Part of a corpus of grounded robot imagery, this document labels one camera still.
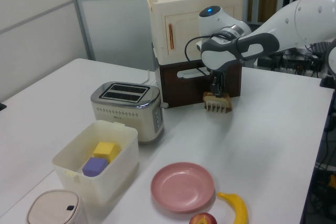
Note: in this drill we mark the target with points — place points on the cream two-slot toaster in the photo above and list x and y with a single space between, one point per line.
126 113

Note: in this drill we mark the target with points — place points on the white plastic storage box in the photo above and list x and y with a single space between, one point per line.
105 182

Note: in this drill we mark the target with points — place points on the red apple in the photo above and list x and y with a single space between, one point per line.
203 219

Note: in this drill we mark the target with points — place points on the pink plate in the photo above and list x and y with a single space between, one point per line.
182 187

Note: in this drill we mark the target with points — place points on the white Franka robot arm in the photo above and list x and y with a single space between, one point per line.
302 22

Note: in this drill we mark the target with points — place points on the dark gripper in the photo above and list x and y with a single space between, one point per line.
218 73

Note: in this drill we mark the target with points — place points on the purple cube block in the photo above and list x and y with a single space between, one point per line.
94 166

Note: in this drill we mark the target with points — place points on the black object at table edge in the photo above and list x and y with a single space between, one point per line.
2 106

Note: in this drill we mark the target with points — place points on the yellow cube block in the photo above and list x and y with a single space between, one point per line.
103 149

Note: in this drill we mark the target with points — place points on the toast bread slice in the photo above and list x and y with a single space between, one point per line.
219 99

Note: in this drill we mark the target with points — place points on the cream toy kitchen cabinet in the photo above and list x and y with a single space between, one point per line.
183 11

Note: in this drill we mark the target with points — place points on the grey partition frame post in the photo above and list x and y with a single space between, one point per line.
82 16

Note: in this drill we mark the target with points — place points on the cream round lid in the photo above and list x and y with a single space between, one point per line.
55 208

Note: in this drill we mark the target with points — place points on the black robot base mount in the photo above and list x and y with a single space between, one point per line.
328 81

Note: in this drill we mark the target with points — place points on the wooden toast rack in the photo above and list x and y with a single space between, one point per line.
216 107

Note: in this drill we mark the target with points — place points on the yellow banana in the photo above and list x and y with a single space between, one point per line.
240 205

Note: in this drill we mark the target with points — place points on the brown drawer box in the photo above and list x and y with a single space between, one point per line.
183 87

